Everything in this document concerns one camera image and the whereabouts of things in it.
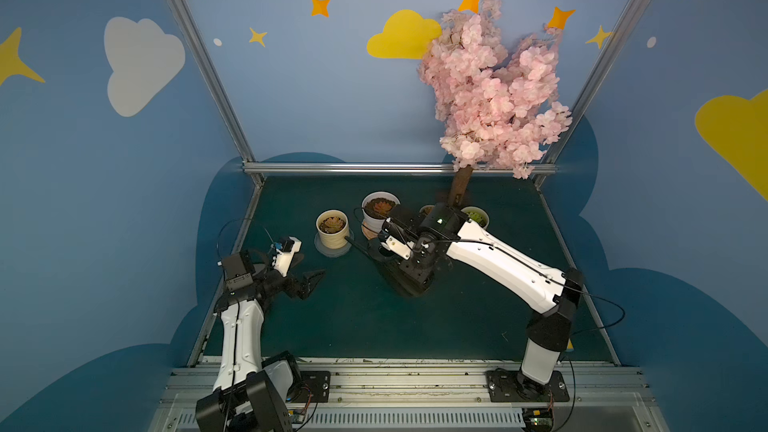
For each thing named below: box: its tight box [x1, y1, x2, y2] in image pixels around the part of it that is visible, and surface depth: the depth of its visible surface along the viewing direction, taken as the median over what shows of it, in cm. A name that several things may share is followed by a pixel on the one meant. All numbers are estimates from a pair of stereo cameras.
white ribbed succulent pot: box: [361, 191, 401, 233], surface depth 103 cm
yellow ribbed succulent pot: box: [316, 210, 350, 250], surface depth 100 cm
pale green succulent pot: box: [460, 206, 490, 230], surface depth 103 cm
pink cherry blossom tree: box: [418, 0, 572, 207], surface depth 68 cm
